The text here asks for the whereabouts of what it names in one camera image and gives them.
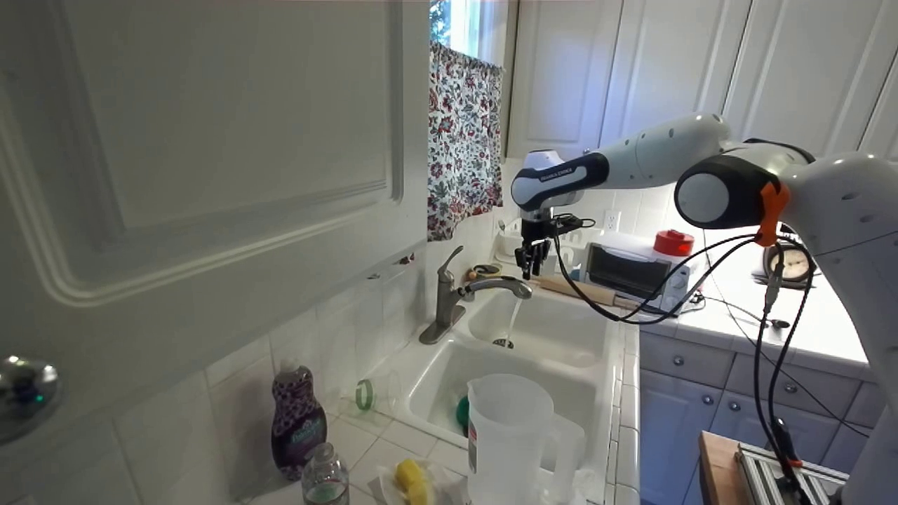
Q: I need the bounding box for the round metal cabinet knob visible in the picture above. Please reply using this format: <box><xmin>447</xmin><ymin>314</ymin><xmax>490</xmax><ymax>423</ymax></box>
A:
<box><xmin>0</xmin><ymin>353</ymin><xmax>63</xmax><ymax>443</ymax></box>

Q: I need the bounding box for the floral window curtain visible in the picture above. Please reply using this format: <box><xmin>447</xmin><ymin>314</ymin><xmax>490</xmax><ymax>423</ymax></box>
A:
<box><xmin>428</xmin><ymin>41</ymin><xmax>502</xmax><ymax>242</ymax></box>

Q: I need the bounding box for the black and clear appliance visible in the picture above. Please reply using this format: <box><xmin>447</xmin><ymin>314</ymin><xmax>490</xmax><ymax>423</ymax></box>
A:
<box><xmin>586</xmin><ymin>234</ymin><xmax>692</xmax><ymax>311</ymax></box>

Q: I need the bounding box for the blue lower cabinet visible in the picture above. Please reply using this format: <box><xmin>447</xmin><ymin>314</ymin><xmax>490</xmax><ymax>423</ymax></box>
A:
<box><xmin>641</xmin><ymin>332</ymin><xmax>885</xmax><ymax>505</ymax></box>

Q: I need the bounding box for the purple dish soap bottle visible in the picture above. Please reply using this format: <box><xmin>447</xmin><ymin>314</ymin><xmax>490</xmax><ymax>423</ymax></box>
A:
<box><xmin>273</xmin><ymin>365</ymin><xmax>330</xmax><ymax>478</ymax></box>

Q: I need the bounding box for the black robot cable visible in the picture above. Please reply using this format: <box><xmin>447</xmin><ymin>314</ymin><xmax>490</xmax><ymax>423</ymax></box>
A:
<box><xmin>551</xmin><ymin>218</ymin><xmax>825</xmax><ymax>505</ymax></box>

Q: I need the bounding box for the clear glass jar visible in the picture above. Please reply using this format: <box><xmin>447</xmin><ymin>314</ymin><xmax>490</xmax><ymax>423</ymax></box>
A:
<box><xmin>300</xmin><ymin>443</ymin><xmax>351</xmax><ymax>505</ymax></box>

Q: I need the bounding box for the brushed steel faucet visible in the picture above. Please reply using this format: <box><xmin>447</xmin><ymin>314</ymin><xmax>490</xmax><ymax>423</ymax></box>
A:
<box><xmin>419</xmin><ymin>246</ymin><xmax>530</xmax><ymax>344</ymax></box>

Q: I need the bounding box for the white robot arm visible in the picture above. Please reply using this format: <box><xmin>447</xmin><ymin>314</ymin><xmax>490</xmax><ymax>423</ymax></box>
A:
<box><xmin>512</xmin><ymin>114</ymin><xmax>898</xmax><ymax>505</ymax></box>

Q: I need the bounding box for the red lidded container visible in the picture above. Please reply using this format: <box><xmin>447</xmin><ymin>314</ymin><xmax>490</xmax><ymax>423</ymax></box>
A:
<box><xmin>654</xmin><ymin>231</ymin><xmax>694</xmax><ymax>259</ymax></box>

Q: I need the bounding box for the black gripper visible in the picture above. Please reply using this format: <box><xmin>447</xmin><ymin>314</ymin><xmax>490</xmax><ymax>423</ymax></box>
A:
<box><xmin>513</xmin><ymin>211</ymin><xmax>593</xmax><ymax>278</ymax></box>

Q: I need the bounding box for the white upper cabinet door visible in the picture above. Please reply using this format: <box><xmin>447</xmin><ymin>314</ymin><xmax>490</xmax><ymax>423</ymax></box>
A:
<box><xmin>0</xmin><ymin>0</ymin><xmax>429</xmax><ymax>465</ymax></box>

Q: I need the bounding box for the yellow sponge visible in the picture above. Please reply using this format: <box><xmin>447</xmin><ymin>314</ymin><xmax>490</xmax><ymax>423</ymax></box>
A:
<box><xmin>394</xmin><ymin>459</ymin><xmax>435</xmax><ymax>505</ymax></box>

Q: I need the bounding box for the white upper cabinets right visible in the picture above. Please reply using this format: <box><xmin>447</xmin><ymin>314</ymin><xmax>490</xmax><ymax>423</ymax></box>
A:
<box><xmin>509</xmin><ymin>0</ymin><xmax>898</xmax><ymax>159</ymax></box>

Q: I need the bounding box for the white ceramic double sink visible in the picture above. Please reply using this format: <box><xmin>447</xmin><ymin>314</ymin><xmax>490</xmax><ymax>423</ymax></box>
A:
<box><xmin>374</xmin><ymin>288</ymin><xmax>641</xmax><ymax>505</ymax></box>

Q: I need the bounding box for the aluminium extrusion frame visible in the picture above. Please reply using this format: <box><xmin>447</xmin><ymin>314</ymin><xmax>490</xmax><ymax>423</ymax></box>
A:
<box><xmin>736</xmin><ymin>443</ymin><xmax>847</xmax><ymax>505</ymax></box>

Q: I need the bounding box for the translucent plastic pitcher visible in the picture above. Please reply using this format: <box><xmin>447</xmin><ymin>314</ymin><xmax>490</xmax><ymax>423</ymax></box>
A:
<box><xmin>468</xmin><ymin>374</ymin><xmax>586</xmax><ymax>505</ymax></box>

